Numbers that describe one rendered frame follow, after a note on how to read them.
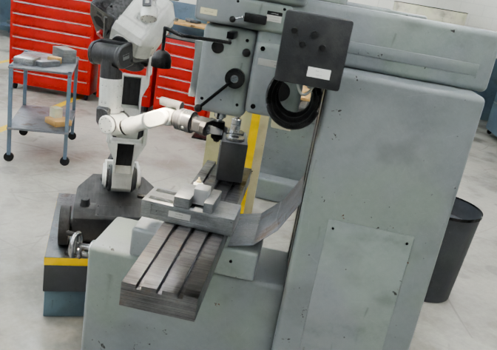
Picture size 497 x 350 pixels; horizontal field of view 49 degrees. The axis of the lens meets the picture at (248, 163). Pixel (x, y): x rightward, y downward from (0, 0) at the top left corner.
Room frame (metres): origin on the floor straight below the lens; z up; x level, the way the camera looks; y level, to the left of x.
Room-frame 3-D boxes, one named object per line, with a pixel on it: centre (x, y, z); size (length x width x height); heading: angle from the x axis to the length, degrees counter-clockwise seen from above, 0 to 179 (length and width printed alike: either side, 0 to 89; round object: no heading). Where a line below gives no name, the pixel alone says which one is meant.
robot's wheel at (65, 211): (2.43, 0.85, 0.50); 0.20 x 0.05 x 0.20; 17
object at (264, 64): (2.01, -0.06, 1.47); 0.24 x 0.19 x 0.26; 175
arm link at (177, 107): (2.10, 0.33, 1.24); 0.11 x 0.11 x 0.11; 71
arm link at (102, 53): (2.21, 0.64, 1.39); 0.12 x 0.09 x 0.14; 72
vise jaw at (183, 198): (1.88, 0.21, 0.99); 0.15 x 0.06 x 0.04; 173
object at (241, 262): (2.03, 0.14, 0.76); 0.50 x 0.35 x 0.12; 85
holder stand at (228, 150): (2.46, 0.09, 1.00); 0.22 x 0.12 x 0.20; 5
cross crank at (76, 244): (2.07, 0.64, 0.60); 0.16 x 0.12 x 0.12; 85
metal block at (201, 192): (1.88, 0.15, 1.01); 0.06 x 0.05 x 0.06; 173
